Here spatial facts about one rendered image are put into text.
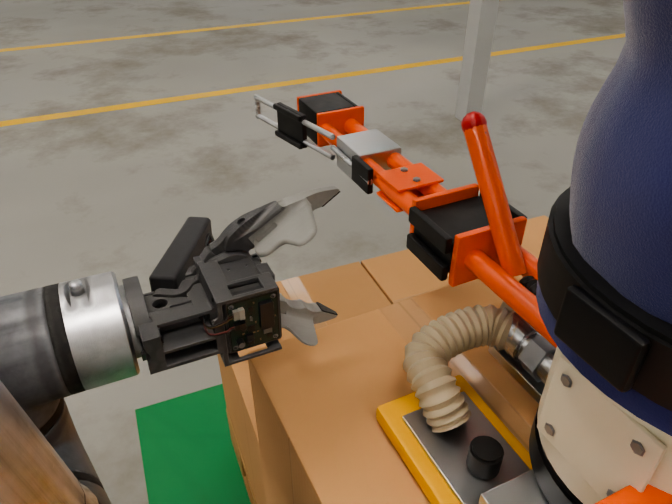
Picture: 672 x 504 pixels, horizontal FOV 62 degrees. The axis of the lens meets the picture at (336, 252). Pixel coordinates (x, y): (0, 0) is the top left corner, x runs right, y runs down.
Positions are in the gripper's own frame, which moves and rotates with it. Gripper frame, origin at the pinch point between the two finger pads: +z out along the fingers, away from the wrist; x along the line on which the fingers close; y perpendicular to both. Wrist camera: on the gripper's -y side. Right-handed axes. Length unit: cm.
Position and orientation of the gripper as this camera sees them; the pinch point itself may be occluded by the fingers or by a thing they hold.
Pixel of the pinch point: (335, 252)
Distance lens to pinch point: 55.4
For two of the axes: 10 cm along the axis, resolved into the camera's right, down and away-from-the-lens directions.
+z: 9.0, -2.3, 3.6
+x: 0.1, -8.2, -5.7
